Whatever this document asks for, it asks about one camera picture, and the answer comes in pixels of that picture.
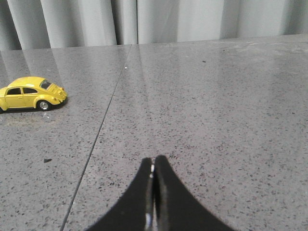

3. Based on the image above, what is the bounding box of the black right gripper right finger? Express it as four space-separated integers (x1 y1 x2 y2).
154 155 232 231

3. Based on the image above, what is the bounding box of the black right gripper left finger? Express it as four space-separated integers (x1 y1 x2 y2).
88 158 154 231

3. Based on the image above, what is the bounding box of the yellow toy beetle car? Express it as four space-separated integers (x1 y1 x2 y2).
0 77 67 112

